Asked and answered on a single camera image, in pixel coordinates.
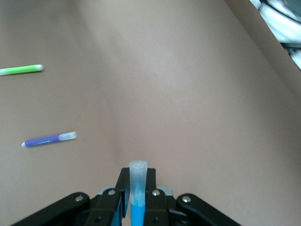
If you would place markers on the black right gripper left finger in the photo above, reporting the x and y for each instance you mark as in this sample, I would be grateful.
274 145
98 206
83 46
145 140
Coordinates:
110 204

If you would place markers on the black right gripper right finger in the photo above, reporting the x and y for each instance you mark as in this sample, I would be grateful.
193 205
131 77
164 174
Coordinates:
156 207

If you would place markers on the blue highlighter marker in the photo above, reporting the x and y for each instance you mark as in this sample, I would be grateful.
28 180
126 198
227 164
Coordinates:
137 188

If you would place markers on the purple highlighter marker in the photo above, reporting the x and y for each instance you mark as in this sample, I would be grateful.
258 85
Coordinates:
44 141

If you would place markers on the green highlighter marker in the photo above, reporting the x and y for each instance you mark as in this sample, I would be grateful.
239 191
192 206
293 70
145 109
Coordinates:
21 70

